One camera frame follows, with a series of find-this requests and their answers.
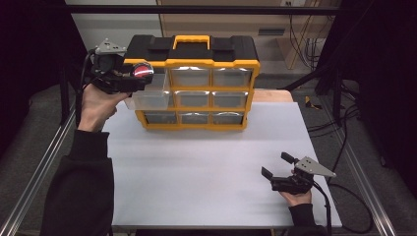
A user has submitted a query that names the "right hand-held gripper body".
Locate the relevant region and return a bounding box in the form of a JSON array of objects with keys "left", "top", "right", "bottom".
[{"left": 270, "top": 155, "right": 337, "bottom": 196}]

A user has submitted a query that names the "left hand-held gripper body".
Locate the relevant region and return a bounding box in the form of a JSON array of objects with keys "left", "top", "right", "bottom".
[{"left": 89, "top": 37, "right": 133, "bottom": 95}]

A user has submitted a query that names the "round red metal tin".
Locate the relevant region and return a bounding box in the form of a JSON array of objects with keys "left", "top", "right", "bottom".
[{"left": 131, "top": 61, "right": 155, "bottom": 80}]

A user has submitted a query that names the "clear plastic storage drawer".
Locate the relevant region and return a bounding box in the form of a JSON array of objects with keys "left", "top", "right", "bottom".
[{"left": 123, "top": 72, "right": 172, "bottom": 111}]

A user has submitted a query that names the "yellow black organizer case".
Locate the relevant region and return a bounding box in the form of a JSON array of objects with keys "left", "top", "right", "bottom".
[{"left": 123, "top": 33, "right": 262, "bottom": 132}]

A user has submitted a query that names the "person's right hand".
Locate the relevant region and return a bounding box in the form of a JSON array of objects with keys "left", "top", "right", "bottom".
[{"left": 278, "top": 168, "right": 314, "bottom": 207}]

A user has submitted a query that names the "person's left hand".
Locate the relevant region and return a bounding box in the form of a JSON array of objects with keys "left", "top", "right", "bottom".
[{"left": 76, "top": 83, "right": 131, "bottom": 134}]

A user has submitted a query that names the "yellow black striped tape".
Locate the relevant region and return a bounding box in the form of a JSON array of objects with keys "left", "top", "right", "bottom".
[{"left": 304, "top": 95, "right": 325, "bottom": 111}]

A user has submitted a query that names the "wooden table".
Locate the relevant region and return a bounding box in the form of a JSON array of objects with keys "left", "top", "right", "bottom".
[{"left": 253, "top": 88, "right": 295, "bottom": 103}]

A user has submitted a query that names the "grid of clear drawers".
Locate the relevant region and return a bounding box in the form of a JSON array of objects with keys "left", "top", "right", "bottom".
[{"left": 144, "top": 66, "right": 255, "bottom": 126}]

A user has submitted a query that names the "black curtain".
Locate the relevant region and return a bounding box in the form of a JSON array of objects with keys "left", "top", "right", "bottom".
[
  {"left": 0, "top": 0, "right": 96, "bottom": 161},
  {"left": 316, "top": 0, "right": 417, "bottom": 200}
]

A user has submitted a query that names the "left hand-held gripper black cable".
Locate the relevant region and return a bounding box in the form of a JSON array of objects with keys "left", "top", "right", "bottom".
[{"left": 74, "top": 48, "right": 99, "bottom": 128}]

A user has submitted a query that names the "hand-held gripper black cable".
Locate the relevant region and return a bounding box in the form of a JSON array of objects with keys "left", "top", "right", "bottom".
[
  {"left": 312, "top": 181, "right": 333, "bottom": 236},
  {"left": 74, "top": 48, "right": 99, "bottom": 128}
]

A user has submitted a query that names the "right hand-held gripper black cable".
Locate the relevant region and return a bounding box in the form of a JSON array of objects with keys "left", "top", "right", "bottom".
[{"left": 312, "top": 181, "right": 333, "bottom": 236}]

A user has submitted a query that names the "aluminium floor rail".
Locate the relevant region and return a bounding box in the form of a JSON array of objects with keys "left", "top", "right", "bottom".
[
  {"left": 318, "top": 97, "right": 398, "bottom": 236},
  {"left": 0, "top": 101, "right": 78, "bottom": 236}
]

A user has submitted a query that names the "black metal frame leg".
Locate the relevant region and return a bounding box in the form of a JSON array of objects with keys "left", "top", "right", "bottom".
[
  {"left": 280, "top": 61, "right": 346, "bottom": 126},
  {"left": 58, "top": 61, "right": 96, "bottom": 126}
]

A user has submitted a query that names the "black floor cable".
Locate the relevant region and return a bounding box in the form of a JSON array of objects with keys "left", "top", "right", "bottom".
[{"left": 306, "top": 103, "right": 376, "bottom": 236}]

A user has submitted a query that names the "black horizontal frame bar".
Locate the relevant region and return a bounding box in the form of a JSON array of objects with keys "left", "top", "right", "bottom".
[{"left": 64, "top": 4, "right": 342, "bottom": 16}]

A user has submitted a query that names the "bundle of hanging cables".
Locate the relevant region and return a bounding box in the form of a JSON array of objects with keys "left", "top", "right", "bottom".
[{"left": 287, "top": 14, "right": 329, "bottom": 71}]

